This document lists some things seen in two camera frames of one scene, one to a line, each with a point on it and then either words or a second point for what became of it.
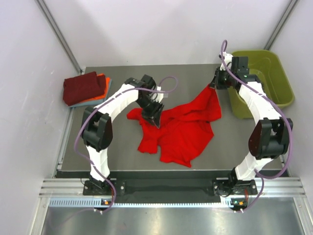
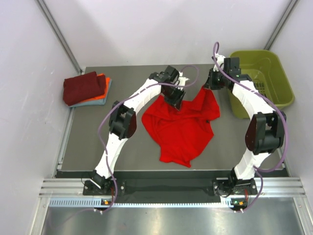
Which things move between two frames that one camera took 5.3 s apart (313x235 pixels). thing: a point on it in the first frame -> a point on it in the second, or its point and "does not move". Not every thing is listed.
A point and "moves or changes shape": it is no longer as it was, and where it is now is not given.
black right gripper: x=215 y=82 -> x=209 y=83
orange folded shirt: x=107 y=85 does not move
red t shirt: x=183 y=132 moves or changes shape
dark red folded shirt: x=83 y=87 does not move
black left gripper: x=154 y=114 -> x=176 y=99
